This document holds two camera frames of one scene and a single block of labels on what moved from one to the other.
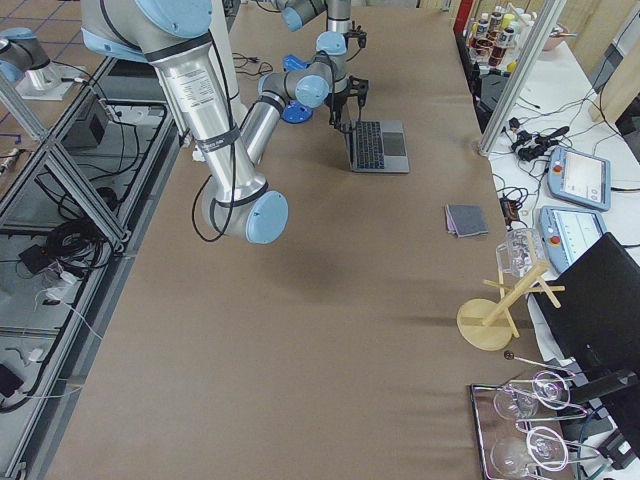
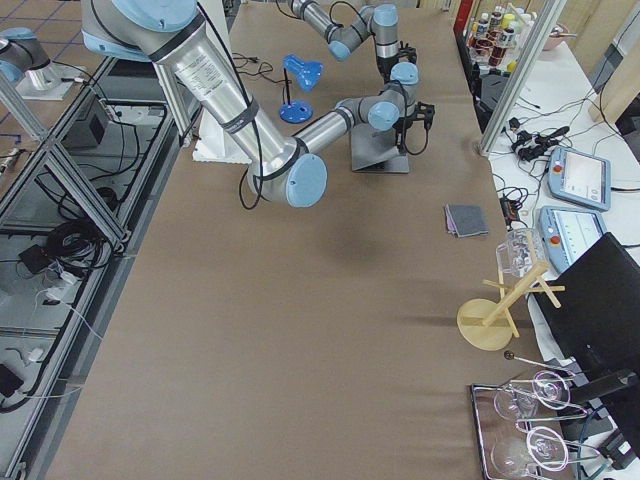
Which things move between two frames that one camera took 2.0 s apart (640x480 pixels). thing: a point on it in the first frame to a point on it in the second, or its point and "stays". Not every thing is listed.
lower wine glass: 542,447 stays
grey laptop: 376,146 stays
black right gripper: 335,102 to 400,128
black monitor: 597,326 stays
